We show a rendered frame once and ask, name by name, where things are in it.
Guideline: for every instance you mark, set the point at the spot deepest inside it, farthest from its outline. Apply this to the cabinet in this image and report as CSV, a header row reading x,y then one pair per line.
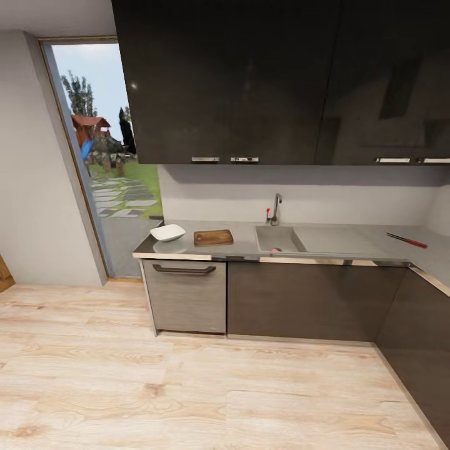
x,y
388,94
239,82

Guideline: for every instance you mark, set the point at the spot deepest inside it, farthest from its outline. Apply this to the drop in sink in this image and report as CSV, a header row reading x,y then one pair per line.
x,y
334,241

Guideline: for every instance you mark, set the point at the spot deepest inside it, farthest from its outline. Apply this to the dishwasher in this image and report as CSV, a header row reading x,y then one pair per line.
x,y
188,294

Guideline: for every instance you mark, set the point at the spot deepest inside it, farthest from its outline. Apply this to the fixed window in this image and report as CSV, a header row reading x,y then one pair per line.
x,y
122,197

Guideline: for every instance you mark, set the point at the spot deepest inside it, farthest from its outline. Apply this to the bowl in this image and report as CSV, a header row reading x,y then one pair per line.
x,y
168,233

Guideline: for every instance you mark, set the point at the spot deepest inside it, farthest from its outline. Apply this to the cutting board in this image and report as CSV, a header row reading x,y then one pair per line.
x,y
213,237

